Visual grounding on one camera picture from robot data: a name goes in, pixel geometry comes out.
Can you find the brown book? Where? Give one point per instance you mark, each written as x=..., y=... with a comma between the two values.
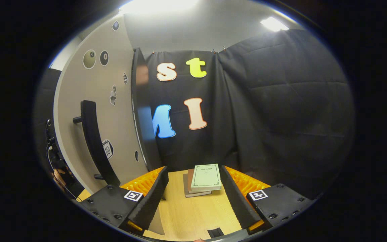
x=190, y=181

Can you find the small ceiling light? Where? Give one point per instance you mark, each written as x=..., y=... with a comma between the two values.
x=274, y=24

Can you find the black backdrop cloth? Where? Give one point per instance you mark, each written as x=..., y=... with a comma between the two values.
x=281, y=117

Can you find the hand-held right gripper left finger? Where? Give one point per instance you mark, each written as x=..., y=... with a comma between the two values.
x=151, y=201

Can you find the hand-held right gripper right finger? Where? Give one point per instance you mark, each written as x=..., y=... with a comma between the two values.
x=237, y=201

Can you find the green book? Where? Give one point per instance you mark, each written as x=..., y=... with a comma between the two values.
x=206, y=177

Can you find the large ceiling light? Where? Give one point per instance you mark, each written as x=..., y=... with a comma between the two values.
x=160, y=5

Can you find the beige cabinet door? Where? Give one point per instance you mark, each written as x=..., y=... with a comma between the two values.
x=79, y=84

